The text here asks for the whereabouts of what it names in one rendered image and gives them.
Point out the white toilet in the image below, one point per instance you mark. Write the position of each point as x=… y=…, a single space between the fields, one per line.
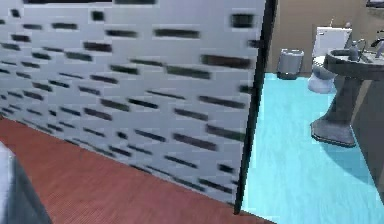
x=328 y=43

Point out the grey white furniture block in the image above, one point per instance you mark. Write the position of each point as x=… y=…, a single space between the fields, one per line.
x=15 y=193

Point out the grey soap bottle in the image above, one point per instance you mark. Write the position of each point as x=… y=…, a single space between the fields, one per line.
x=354 y=52

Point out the dark sink faucet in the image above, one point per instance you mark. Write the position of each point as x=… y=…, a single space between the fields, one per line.
x=379 y=45

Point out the grey pedestal sink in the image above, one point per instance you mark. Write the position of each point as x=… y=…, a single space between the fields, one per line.
x=346 y=80

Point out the grey waste bin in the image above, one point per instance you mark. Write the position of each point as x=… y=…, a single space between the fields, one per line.
x=290 y=63

